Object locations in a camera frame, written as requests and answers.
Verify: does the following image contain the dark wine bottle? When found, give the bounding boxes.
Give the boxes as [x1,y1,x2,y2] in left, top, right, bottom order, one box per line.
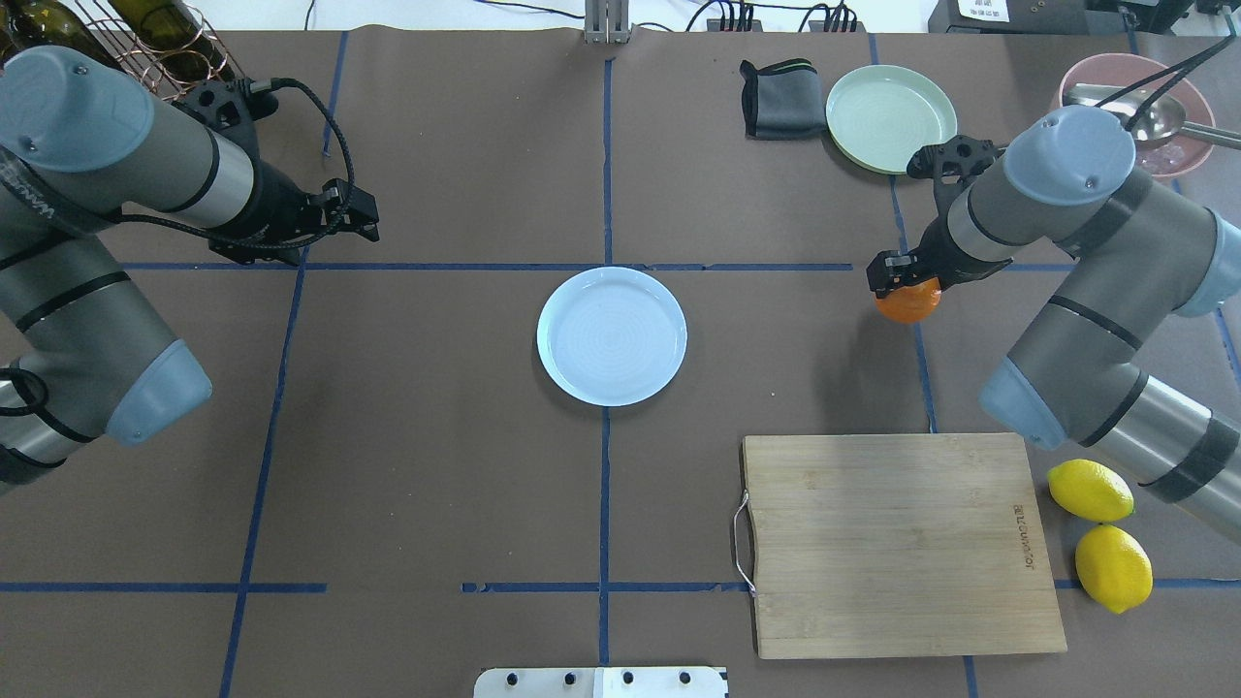
[2,1,124,72]
[110,1,237,84]

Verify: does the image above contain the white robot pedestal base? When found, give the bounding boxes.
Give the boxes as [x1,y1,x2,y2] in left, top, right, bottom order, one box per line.
[473,666,730,697]

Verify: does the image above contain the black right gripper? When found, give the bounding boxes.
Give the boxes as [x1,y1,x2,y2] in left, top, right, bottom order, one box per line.
[866,137,1009,297]

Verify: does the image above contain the clear plastic ice cubes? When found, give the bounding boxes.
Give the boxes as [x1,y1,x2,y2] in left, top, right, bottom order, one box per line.
[1136,139,1212,178]

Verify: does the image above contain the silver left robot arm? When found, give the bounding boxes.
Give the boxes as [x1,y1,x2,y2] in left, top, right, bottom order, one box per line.
[1,46,379,492]

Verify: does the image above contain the black desktop computer box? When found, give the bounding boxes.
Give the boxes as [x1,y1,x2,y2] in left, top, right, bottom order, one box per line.
[927,1,1129,36]

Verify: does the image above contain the orange fruit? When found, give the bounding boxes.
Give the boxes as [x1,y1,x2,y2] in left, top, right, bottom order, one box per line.
[875,278,942,324]

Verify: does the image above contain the wooden cutting board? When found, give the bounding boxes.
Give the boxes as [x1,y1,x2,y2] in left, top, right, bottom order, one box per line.
[741,433,1067,661]

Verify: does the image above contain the light blue plate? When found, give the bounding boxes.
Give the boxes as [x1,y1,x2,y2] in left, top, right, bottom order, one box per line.
[532,266,688,407]

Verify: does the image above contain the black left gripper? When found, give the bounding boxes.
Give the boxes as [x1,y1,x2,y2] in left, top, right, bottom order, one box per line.
[179,79,381,265]

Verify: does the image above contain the mint green plate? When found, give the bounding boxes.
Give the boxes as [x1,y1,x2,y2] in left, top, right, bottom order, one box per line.
[825,65,959,175]

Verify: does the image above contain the lower dark wine bottle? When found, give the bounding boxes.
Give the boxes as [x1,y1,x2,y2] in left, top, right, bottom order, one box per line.
[110,1,237,84]

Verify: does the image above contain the copper wire bottle rack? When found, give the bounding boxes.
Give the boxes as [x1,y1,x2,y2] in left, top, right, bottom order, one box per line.
[67,1,244,101]

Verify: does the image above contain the pink bowl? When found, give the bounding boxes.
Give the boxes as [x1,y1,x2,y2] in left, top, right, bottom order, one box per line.
[1045,52,1217,183]

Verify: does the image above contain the upper yellow lemon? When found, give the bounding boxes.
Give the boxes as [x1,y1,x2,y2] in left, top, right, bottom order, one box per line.
[1073,524,1154,615]

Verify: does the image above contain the aluminium frame post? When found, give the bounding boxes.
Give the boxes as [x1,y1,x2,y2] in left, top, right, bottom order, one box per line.
[585,0,633,45]

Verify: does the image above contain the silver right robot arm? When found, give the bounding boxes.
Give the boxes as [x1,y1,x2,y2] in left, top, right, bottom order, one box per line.
[866,106,1240,542]

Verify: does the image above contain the dark grey folded cloth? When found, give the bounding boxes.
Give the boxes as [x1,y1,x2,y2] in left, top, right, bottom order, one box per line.
[740,58,828,142]

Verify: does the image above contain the metal ice scoop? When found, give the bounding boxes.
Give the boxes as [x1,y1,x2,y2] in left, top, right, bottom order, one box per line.
[1061,82,1240,149]

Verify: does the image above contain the yellow lemon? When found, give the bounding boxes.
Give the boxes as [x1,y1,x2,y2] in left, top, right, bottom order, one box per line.
[1047,460,1136,524]
[1073,524,1154,615]

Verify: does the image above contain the upper dark wine bottle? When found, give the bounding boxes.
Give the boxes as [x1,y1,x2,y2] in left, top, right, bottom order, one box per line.
[2,1,124,72]

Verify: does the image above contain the lower yellow lemon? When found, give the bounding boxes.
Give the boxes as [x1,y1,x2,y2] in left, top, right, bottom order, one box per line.
[1047,460,1136,524]

